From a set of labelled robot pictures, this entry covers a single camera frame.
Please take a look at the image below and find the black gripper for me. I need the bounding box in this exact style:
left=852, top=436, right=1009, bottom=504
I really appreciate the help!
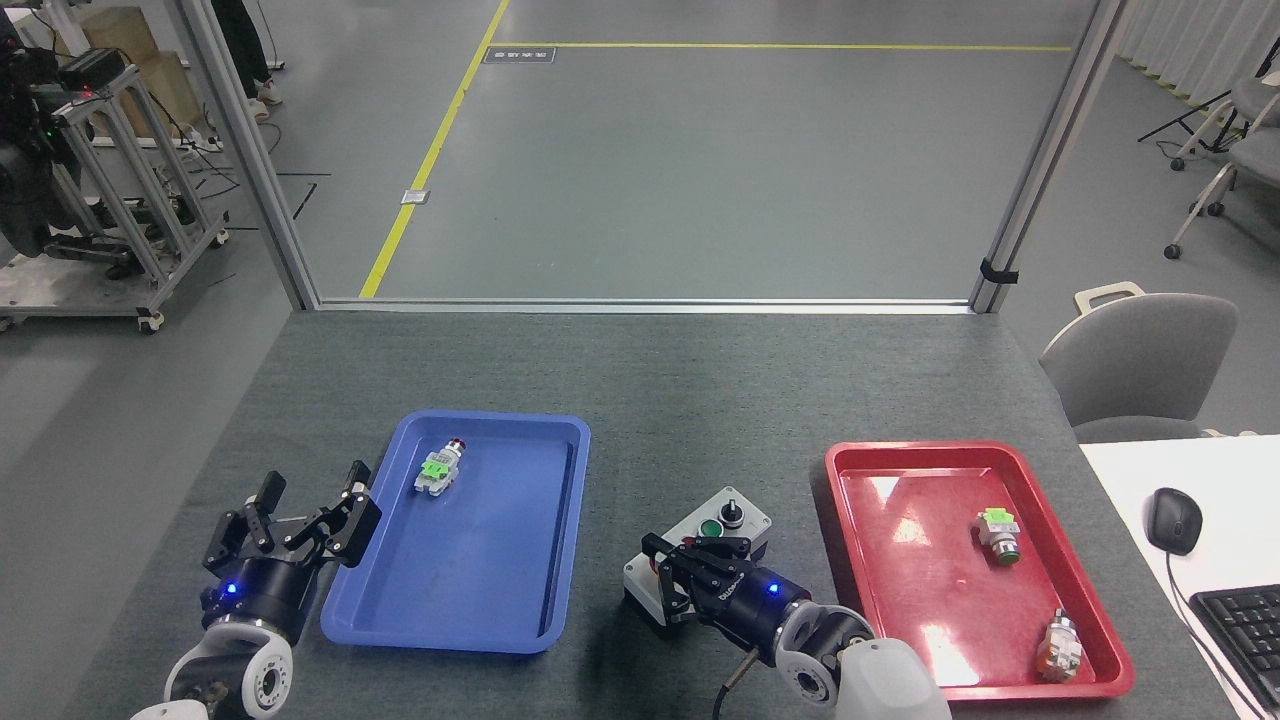
left=640, top=533, right=814, bottom=667
left=199, top=460, right=384, bottom=647

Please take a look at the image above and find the grey control box with buttons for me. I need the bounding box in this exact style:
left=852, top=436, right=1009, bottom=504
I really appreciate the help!
left=622, top=487, right=774, bottom=632

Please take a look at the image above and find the cardboard box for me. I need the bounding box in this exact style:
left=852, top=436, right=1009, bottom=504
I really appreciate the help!
left=78, top=7, right=203, bottom=139

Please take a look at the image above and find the blue plastic tray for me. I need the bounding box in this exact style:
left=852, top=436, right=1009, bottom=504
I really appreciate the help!
left=320, top=409, right=592, bottom=656

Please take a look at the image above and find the red plastic tray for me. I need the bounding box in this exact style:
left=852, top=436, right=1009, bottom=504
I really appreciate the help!
left=824, top=441, right=1137, bottom=703

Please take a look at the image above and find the black machine on cart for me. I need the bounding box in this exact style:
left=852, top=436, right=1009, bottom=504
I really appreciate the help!
left=0, top=20, right=111, bottom=263

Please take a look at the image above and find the black computer mouse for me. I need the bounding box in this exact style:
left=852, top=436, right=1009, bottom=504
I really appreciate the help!
left=1145, top=487, right=1204, bottom=557

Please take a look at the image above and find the person with white shoes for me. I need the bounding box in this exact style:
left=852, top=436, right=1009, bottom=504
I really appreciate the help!
left=209, top=0, right=285, bottom=124

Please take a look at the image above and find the white desk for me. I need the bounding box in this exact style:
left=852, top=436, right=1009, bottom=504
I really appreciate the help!
left=1078, top=435, right=1280, bottom=720

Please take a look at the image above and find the black keyboard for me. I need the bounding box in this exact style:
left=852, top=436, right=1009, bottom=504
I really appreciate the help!
left=1188, top=585, right=1280, bottom=716

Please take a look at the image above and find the black floor stand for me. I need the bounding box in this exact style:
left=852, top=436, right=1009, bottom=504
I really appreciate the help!
left=1136, top=88, right=1237, bottom=144

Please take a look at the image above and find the grey office chair on wheels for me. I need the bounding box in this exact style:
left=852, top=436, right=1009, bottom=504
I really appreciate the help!
left=1163, top=128, right=1280, bottom=261
left=1168, top=38, right=1280, bottom=173

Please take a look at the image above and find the white curtain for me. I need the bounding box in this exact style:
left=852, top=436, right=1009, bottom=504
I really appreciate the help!
left=1114, top=0, right=1280, bottom=113

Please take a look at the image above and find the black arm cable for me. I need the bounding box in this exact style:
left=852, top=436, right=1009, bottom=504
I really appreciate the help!
left=711, top=647, right=767, bottom=720

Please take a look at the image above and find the red push button switch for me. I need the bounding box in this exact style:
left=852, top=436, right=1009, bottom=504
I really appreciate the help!
left=413, top=438, right=469, bottom=498

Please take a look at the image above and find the silver aluminium rail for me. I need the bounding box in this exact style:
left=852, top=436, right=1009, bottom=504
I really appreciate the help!
left=316, top=297, right=977, bottom=316

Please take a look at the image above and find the green push button switch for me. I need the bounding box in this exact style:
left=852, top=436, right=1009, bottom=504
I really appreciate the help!
left=976, top=506, right=1024, bottom=568

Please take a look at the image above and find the orange push button switch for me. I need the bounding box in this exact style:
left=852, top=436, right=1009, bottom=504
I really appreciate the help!
left=1034, top=609, right=1087, bottom=685

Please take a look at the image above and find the aluminium frame cart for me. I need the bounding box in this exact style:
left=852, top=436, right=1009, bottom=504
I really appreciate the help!
left=0, top=62, right=232, bottom=336

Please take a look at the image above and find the silver aluminium post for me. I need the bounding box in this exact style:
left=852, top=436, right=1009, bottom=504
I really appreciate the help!
left=178, top=0, right=321, bottom=312
left=969, top=0, right=1129, bottom=315

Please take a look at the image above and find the black mouse cable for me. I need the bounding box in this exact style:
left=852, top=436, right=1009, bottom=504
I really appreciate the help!
left=1164, top=552, right=1269, bottom=720

